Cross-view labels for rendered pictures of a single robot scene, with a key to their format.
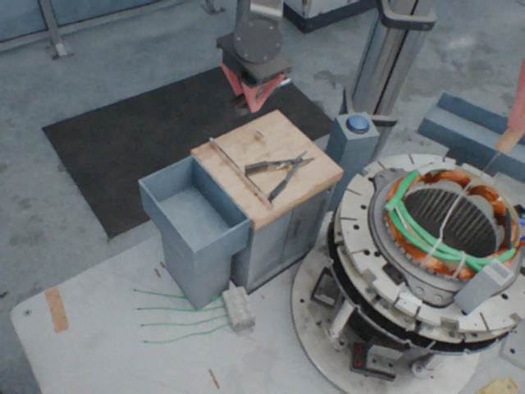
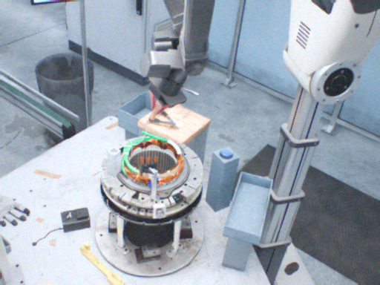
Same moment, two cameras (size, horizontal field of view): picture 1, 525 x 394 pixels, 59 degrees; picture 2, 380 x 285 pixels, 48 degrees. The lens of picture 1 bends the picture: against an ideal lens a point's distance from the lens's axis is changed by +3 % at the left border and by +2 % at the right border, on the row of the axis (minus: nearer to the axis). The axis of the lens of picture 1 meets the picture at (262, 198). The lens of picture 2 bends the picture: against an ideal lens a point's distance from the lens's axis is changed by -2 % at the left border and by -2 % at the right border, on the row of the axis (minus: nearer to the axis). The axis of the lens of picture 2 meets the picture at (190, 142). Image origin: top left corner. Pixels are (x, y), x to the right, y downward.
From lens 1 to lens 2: 1.37 m
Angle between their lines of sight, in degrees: 52
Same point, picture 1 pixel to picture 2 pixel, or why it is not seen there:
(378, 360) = (113, 217)
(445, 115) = (263, 193)
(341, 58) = not seen: outside the picture
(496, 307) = (115, 182)
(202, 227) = not seen: hidden behind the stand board
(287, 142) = (190, 125)
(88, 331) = (107, 135)
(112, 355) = (99, 143)
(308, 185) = (166, 133)
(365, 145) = (219, 164)
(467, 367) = (125, 266)
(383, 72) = (277, 159)
